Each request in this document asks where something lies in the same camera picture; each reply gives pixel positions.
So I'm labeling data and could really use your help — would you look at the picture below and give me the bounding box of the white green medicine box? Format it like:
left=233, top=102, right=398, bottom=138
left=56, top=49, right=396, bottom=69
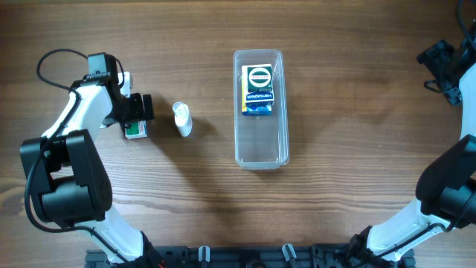
left=124, top=121, right=148, bottom=140

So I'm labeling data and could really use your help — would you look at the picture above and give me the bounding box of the small white spray bottle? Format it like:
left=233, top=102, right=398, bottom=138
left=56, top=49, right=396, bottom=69
left=173, top=102, right=193, bottom=137

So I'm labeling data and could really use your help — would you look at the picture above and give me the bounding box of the white Hansaplast box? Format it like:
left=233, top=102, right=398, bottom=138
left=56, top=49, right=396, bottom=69
left=241, top=64, right=274, bottom=106

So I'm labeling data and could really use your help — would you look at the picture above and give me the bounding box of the dark green round-logo box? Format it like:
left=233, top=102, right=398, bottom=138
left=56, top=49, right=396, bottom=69
left=242, top=64, right=273, bottom=92

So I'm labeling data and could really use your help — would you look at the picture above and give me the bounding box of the blue yellow VapoDrops box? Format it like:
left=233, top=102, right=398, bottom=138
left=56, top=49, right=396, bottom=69
left=241, top=77, right=274, bottom=115

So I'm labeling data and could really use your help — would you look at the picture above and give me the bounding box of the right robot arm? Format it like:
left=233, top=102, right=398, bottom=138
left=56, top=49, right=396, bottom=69
left=346, top=27, right=475, bottom=267

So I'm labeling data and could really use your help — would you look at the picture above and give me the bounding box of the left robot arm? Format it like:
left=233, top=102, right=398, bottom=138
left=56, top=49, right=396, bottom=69
left=20, top=53, right=166, bottom=267

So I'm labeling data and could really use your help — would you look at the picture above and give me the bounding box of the clear plastic container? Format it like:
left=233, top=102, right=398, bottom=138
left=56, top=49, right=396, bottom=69
left=234, top=49, right=289, bottom=170

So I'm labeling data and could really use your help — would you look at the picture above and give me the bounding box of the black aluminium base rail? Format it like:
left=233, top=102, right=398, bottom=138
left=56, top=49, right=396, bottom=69
left=84, top=243, right=416, bottom=268

